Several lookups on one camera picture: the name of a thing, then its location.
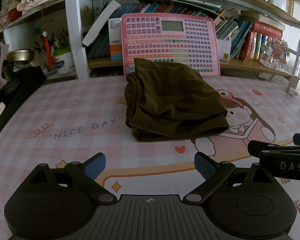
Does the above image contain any dark brown garment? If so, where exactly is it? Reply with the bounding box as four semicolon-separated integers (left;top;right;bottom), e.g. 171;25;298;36
124;58;230;142

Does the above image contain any pink checkered desk mat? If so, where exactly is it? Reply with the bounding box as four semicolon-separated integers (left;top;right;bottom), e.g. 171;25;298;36
0;76;300;239

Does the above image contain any black bag with watch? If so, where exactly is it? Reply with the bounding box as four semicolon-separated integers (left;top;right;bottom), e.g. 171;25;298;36
0;66;46;132

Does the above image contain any white pen holder cup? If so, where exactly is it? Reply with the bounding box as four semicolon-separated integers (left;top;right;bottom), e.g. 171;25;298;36
53;47;75;75

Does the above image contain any metal bowl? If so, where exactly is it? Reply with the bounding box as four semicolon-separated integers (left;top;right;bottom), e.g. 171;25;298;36
6;49;34;62

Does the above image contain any pink learning tablet toy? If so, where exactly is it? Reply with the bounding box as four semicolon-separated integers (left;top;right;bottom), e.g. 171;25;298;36
121;13;221;77

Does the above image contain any white leaning book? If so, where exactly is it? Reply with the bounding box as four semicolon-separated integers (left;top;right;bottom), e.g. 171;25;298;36
82;0;121;46

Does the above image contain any red thick dictionary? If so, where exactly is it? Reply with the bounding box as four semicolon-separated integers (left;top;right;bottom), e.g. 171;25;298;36
251;20;283;40

